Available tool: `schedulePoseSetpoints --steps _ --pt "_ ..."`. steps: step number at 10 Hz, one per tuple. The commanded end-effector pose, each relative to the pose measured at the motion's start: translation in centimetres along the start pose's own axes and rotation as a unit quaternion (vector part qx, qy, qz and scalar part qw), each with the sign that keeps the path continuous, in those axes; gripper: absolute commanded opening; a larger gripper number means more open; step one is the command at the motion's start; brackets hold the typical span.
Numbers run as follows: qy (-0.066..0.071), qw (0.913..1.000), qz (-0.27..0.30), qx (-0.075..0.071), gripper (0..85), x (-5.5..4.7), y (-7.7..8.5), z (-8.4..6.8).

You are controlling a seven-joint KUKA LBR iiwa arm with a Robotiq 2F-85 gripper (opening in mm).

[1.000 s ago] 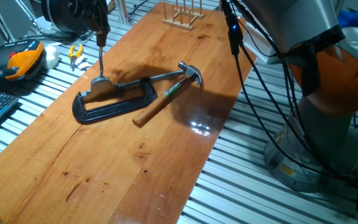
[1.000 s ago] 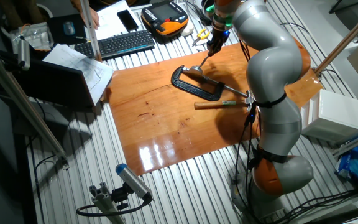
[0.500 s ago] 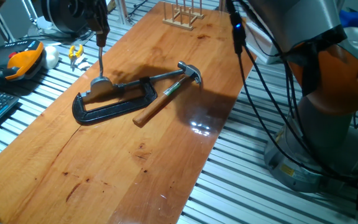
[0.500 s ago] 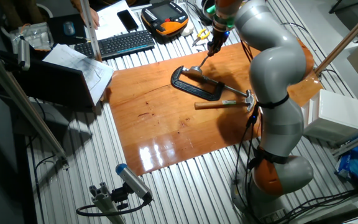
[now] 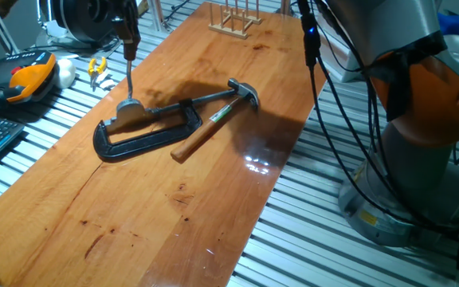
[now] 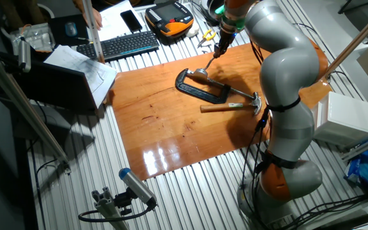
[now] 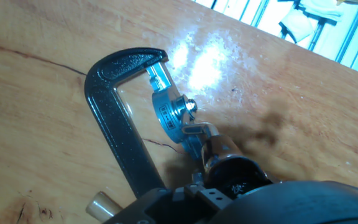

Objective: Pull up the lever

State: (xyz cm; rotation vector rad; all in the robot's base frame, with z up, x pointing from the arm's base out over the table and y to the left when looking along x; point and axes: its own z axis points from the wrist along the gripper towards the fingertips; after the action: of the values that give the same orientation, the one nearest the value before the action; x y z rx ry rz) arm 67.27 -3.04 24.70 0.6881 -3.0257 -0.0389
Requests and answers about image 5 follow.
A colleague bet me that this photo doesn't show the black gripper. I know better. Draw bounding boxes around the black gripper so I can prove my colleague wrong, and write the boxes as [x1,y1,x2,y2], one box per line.
[109,0,142,62]

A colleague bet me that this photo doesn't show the chrome lever with brown knob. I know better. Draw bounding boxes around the chrome lever with brown knob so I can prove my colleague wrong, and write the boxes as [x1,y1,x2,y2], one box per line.
[124,59,135,100]

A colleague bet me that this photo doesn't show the black C-clamp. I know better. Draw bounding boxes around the black C-clamp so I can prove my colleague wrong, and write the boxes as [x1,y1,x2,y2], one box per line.
[92,89,238,163]

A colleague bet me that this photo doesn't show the small white paper tag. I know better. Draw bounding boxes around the small white paper tag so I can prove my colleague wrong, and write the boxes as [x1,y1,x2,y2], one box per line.
[93,71,117,91]

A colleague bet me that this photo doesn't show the black filament spool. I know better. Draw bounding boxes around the black filament spool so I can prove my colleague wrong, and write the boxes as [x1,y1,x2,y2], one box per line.
[52,0,120,45]

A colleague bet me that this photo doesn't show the white rounded object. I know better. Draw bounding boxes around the white rounded object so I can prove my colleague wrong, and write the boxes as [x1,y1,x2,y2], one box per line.
[52,58,77,89]

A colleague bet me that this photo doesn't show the wooden peg rack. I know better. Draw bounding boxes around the wooden peg rack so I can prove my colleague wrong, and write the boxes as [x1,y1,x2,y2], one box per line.
[208,0,263,40]

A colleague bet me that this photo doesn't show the orange and grey teach pendant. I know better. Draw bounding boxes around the orange and grey teach pendant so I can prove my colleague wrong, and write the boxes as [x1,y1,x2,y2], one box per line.
[0,49,57,109]

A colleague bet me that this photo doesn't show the glossy wooden board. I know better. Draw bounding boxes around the glossy wooden board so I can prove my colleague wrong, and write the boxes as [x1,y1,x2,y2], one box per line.
[0,2,328,287]

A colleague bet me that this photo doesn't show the white plastic box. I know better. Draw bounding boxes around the white plastic box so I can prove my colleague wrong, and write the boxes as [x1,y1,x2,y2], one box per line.
[316,31,370,83]

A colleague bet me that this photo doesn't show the yellow handled pliers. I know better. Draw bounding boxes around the yellow handled pliers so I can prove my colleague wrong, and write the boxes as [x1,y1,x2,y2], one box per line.
[87,56,109,92]

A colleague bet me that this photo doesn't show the wooden handled claw hammer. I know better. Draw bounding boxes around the wooden handled claw hammer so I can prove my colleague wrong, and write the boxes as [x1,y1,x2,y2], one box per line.
[170,77,261,163]

